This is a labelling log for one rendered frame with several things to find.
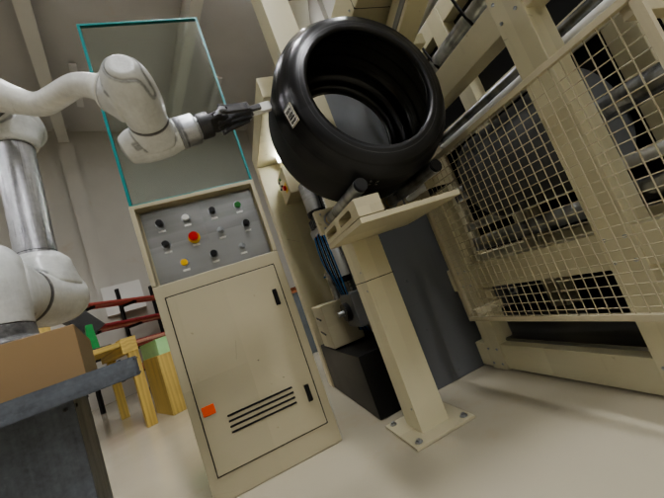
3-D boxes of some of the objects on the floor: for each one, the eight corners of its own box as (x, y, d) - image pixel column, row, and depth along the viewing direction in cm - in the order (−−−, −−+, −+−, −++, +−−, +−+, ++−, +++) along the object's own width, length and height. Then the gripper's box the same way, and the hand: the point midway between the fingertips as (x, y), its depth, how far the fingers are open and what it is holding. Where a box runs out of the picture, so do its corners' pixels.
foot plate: (385, 428, 138) (383, 423, 138) (436, 400, 146) (434, 395, 146) (417, 452, 112) (415, 446, 113) (475, 417, 121) (473, 411, 121)
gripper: (189, 103, 89) (266, 81, 97) (196, 129, 102) (264, 108, 110) (201, 125, 89) (278, 102, 97) (206, 149, 101) (274, 126, 109)
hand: (260, 108), depth 102 cm, fingers closed
